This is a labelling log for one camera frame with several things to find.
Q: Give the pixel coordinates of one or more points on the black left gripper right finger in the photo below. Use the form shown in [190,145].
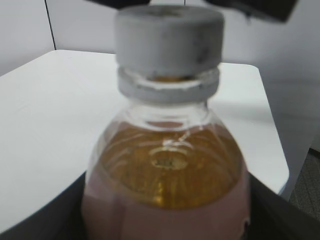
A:
[273,218]

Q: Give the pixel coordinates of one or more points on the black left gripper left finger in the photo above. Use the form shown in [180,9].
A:
[60,219]

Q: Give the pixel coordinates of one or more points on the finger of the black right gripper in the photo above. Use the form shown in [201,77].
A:
[120,4]
[278,11]

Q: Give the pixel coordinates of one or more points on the white bottle cap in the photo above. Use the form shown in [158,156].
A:
[168,40]

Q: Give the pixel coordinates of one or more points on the peach oolong tea bottle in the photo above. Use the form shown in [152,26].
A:
[166,167]

